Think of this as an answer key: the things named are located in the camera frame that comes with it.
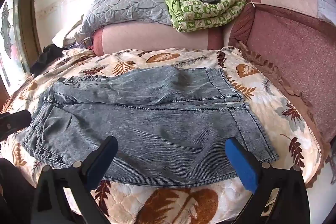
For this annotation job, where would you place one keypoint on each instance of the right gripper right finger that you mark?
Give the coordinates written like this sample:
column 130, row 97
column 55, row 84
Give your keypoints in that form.
column 278, row 195

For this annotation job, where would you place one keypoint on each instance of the grey quilted blanket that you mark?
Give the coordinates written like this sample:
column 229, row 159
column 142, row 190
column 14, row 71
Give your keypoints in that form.
column 104, row 12

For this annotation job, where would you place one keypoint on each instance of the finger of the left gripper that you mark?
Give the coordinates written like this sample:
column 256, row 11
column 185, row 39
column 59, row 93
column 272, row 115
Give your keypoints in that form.
column 11, row 123

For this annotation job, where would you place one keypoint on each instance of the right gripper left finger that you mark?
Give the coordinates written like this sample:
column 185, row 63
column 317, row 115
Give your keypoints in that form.
column 64, row 195

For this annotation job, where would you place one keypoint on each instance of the green patterned folded quilt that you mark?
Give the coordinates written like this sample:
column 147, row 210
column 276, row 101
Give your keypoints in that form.
column 194, row 15

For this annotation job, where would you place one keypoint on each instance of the cream pillow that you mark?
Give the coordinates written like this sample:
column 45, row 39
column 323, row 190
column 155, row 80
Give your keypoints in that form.
column 68, row 36

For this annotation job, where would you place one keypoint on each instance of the leaf-pattern plush blanket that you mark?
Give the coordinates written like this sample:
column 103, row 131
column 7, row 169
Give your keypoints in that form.
column 284, row 113

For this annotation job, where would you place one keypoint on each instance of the purple printed packet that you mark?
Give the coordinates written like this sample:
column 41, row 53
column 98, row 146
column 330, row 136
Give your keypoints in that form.
column 85, row 43

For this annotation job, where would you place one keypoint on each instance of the grey-blue denim pants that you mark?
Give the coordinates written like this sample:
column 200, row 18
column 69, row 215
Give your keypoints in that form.
column 171, row 125

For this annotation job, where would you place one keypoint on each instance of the black garment on sofa end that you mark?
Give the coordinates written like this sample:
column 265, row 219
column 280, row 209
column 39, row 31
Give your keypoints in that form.
column 49, row 54

